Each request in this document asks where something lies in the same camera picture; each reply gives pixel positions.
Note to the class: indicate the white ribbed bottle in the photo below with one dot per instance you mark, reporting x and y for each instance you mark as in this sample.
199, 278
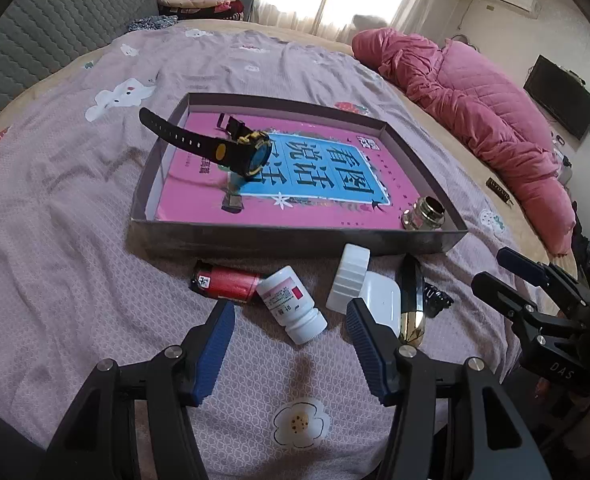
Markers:
347, 277

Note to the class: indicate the red lighter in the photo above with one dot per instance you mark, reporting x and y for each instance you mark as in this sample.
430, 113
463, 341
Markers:
225, 282

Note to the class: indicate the grey box with pink book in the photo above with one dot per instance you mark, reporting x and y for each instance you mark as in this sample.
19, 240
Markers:
275, 240

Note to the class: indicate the white curtain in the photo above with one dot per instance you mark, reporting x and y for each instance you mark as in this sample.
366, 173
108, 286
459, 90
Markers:
300, 5

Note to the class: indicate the lilac printed bed sheet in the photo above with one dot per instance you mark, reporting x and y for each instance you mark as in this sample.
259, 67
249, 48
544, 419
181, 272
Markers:
75, 235

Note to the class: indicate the white earbuds case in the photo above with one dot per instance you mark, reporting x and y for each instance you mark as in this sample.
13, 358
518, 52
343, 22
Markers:
382, 295

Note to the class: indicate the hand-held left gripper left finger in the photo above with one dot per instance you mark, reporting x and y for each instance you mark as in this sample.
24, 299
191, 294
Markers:
215, 350

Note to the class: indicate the pink and blue book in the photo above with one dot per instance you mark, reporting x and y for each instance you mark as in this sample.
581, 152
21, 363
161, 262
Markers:
200, 200

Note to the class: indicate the white pill bottle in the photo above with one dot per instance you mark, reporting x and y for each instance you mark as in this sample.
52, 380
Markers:
292, 312

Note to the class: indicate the grey quilted headboard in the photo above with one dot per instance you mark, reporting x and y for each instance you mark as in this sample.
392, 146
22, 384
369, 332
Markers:
50, 35

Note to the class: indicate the small brown block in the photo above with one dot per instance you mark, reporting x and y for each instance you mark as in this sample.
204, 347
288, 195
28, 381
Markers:
232, 202

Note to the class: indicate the grey cloth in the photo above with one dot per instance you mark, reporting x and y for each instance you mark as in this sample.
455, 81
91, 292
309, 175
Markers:
367, 21

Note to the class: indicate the silver metal jar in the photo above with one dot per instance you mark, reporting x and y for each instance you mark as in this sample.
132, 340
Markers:
423, 215

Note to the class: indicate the black and yellow wristwatch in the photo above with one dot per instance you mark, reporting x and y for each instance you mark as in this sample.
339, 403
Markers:
252, 157

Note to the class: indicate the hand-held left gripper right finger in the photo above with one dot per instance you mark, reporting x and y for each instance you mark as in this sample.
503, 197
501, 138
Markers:
370, 350

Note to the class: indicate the small black clip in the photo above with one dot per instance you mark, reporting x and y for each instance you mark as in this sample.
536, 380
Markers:
436, 299

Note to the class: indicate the black television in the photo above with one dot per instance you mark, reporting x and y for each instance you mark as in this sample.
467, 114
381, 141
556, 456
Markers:
560, 95

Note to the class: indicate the black and gold faceted bottle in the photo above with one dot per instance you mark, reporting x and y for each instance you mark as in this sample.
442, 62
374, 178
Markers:
409, 300

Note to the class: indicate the pink quilt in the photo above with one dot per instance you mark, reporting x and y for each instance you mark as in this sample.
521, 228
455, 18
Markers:
475, 120

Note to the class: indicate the dark floral cloth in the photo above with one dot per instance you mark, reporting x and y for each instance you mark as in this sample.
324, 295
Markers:
150, 23

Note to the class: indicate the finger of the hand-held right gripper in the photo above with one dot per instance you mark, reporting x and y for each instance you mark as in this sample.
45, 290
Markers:
517, 260
500, 292

